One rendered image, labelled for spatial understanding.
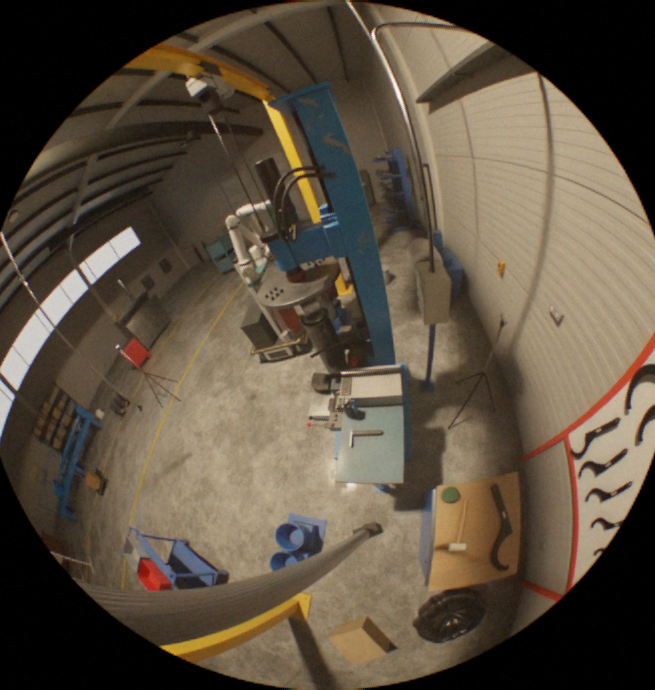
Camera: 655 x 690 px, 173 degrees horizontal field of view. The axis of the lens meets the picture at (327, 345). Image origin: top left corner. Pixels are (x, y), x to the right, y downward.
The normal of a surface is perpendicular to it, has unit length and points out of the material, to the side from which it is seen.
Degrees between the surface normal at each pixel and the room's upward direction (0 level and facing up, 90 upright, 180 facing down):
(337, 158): 90
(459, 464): 0
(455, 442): 0
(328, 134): 90
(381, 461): 0
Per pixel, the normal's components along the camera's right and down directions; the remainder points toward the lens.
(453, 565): -0.30, -0.65
